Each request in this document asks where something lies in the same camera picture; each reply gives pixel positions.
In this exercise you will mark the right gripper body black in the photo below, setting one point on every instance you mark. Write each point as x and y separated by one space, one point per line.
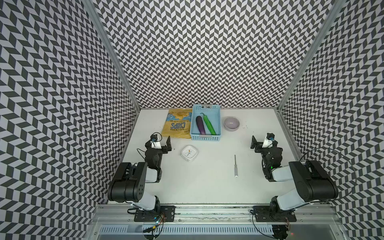
259 148

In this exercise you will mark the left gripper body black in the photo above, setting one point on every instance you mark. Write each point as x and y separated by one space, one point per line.
163 150

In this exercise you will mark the white square alarm clock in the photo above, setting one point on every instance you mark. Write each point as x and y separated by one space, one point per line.
189 153

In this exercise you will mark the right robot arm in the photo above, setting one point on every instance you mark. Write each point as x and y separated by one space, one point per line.
312 182

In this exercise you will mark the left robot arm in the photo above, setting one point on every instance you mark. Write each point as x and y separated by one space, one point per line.
129 181

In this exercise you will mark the yellow chips bag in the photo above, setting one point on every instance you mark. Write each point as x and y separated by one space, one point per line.
178 124

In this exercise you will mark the lilac bowl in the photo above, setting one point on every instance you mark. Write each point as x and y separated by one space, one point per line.
231 124

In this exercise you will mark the small grey screwdriver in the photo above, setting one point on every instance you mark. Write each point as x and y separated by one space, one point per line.
235 167

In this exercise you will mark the purple toy eggplant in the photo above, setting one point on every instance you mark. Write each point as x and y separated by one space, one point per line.
200 125

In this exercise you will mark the light blue plastic basket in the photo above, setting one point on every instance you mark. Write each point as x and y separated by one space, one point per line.
213 112

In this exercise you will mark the green toy cucumber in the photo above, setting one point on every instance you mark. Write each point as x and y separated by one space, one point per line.
209 124

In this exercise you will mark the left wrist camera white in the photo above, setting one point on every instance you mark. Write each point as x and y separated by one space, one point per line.
154 141

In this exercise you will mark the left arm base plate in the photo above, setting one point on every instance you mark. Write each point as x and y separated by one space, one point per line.
166 212

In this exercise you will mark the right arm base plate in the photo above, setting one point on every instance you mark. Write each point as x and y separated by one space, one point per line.
265 214

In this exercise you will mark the aluminium front rail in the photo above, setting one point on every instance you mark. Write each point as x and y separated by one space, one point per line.
316 214

